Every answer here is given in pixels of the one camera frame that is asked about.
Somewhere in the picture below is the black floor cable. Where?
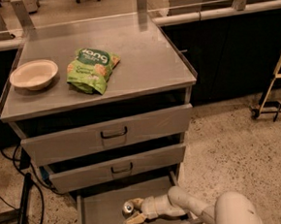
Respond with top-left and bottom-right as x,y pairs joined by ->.
0,141 -> 65,224

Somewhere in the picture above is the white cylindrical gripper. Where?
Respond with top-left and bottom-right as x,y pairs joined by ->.
123,195 -> 187,224

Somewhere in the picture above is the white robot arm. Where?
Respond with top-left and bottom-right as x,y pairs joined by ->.
122,186 -> 264,224

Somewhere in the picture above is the black stand leg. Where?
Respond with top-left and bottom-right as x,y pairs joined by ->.
17,173 -> 33,224

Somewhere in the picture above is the white horizontal rail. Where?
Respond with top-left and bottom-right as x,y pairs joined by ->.
153,0 -> 281,27

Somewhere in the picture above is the green chip bag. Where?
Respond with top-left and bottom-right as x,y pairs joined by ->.
67,48 -> 120,95

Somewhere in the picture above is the silver redbull can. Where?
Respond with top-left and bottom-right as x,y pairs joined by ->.
122,201 -> 135,215

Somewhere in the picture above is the grey metal drawer cabinet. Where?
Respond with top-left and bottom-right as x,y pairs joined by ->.
1,15 -> 200,224

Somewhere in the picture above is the grey middle drawer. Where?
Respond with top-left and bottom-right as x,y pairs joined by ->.
45,133 -> 186,193

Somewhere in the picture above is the grey drawer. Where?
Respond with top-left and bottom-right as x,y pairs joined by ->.
77,169 -> 202,224
19,88 -> 192,166
45,133 -> 186,193

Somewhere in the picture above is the grey top drawer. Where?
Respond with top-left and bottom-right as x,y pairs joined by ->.
19,88 -> 192,166

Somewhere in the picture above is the white paper bowl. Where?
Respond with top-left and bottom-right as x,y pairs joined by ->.
10,59 -> 58,91

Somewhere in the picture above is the grey bottom drawer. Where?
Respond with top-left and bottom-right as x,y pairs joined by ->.
77,169 -> 202,224

